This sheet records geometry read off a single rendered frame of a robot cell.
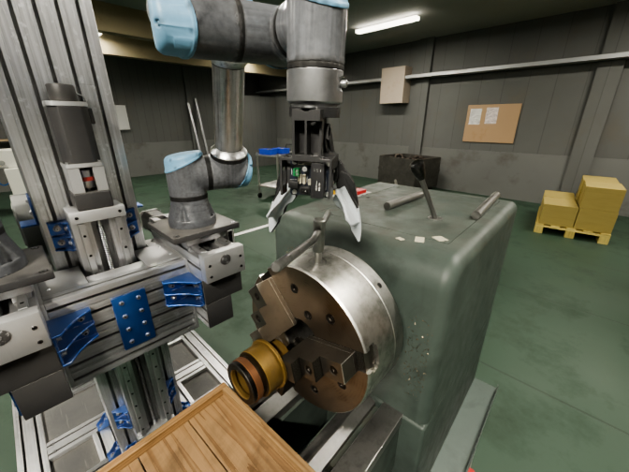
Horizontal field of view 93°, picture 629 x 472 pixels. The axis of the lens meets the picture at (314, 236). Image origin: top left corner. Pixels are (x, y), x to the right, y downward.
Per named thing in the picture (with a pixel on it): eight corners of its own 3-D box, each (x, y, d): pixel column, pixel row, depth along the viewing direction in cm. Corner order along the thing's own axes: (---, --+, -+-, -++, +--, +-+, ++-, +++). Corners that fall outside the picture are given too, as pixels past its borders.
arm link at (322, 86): (295, 75, 43) (351, 75, 42) (295, 109, 45) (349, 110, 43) (278, 67, 36) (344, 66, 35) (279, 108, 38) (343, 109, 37)
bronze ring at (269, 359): (263, 322, 57) (221, 348, 50) (298, 345, 51) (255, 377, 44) (267, 361, 60) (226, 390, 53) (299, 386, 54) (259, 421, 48)
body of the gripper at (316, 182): (278, 199, 42) (275, 105, 37) (295, 185, 49) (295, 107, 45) (331, 204, 40) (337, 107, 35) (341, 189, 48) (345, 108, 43)
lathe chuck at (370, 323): (281, 340, 81) (279, 232, 69) (385, 413, 62) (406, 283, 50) (255, 359, 75) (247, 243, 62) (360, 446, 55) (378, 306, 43)
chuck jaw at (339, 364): (320, 324, 58) (372, 340, 50) (324, 346, 59) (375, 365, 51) (278, 355, 51) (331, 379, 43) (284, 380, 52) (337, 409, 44)
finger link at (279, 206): (245, 230, 46) (277, 185, 43) (260, 218, 52) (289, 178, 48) (261, 243, 47) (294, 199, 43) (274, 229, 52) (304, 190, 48)
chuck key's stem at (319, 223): (313, 271, 58) (314, 216, 54) (324, 272, 58) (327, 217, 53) (310, 277, 56) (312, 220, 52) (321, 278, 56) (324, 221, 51)
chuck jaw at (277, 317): (297, 321, 63) (270, 272, 65) (310, 315, 60) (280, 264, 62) (255, 349, 56) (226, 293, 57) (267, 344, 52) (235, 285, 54)
